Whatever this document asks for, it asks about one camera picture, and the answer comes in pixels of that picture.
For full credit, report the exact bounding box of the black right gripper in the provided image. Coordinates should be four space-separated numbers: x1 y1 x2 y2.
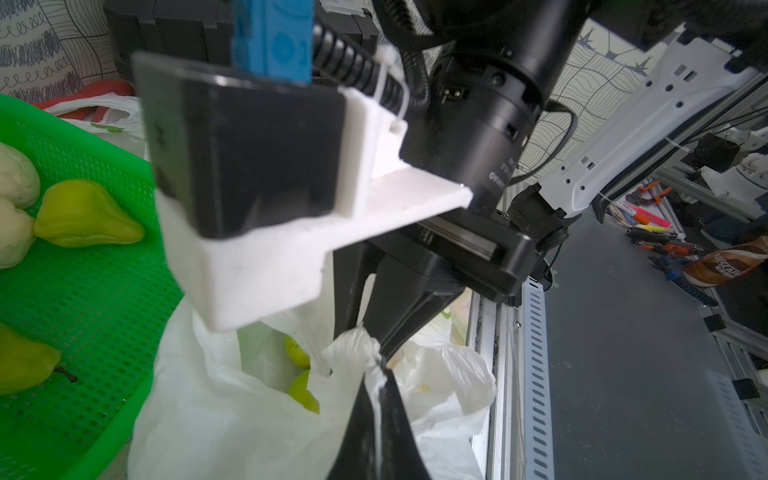
333 59 540 359

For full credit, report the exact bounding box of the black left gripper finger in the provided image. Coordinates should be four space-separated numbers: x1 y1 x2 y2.
327 365 430 479

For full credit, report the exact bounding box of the white plastic bag lemon print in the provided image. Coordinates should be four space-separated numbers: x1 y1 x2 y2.
127 270 496 479

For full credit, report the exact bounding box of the black toolbox yellow latch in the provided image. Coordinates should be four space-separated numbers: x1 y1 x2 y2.
104 1 379 90

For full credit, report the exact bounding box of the green plastic basket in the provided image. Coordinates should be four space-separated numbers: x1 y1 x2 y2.
1 96 182 479

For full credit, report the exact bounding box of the green pear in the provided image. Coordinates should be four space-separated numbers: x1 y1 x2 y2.
33 179 145 248

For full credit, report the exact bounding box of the red plastic bag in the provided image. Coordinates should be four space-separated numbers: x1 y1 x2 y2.
34 80 135 122

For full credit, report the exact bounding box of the yellow-green small pear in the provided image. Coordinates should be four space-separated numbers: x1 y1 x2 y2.
1 324 78 396

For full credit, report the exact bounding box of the pale beige pear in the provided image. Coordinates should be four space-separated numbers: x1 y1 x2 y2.
0 143 41 209

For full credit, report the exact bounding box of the black corrugated cable hose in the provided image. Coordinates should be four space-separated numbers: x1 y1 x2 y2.
311 0 433 115

